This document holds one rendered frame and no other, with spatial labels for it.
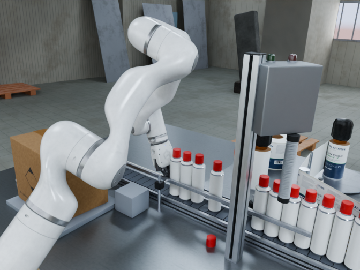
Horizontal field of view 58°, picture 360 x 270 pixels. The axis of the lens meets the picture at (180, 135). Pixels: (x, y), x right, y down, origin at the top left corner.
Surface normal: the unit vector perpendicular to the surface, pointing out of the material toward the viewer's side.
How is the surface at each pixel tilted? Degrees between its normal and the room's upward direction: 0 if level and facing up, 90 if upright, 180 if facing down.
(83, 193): 90
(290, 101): 90
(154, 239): 0
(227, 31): 90
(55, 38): 90
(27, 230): 58
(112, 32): 75
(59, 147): 67
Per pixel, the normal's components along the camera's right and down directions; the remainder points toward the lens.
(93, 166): -0.11, -0.01
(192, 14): 0.72, 0.11
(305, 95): 0.31, 0.33
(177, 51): -0.06, -0.25
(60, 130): 0.05, -0.58
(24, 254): 0.49, 0.08
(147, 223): 0.04, -0.94
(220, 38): -0.69, 0.22
